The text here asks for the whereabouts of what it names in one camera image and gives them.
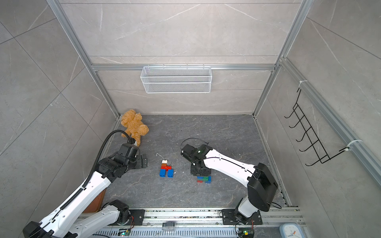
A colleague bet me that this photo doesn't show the blue lego brick bottom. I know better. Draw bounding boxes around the blue lego brick bottom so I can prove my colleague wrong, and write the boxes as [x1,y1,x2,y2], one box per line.
[167,169,174,178]

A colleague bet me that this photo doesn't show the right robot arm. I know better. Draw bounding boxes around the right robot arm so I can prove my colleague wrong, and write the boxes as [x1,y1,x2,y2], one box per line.
[181,144,278,224]

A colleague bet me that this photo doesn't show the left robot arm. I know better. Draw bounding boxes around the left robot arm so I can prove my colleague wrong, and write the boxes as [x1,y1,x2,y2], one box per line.
[22,130,147,238]

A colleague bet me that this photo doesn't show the brown teddy bear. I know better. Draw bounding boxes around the brown teddy bear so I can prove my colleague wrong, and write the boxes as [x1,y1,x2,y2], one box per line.
[121,109,149,147]

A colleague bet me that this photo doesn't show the brown block at left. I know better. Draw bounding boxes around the brown block at left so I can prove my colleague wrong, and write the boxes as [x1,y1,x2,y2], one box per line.
[83,189,106,213]

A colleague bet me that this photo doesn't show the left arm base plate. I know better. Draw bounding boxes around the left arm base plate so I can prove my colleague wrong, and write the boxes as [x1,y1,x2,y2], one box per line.
[117,209,145,226]

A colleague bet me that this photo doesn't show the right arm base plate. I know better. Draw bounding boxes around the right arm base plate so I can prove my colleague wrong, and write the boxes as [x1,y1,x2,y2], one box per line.
[220,209,263,225]

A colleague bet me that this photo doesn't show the aluminium front rail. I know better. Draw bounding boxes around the aluminium front rail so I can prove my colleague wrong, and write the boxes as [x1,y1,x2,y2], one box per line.
[93,207,311,238]

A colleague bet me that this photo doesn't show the white wire mesh basket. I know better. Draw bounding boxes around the white wire mesh basket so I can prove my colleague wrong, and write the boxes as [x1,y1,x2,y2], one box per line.
[140,66,212,94]

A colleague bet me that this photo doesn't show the blue-rimmed clock on rail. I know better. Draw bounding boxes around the blue-rimmed clock on rail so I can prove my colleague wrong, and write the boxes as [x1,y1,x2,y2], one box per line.
[279,223,305,238]

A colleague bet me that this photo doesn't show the black wall hook rack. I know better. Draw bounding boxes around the black wall hook rack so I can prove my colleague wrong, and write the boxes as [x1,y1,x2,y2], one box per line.
[284,88,350,167]

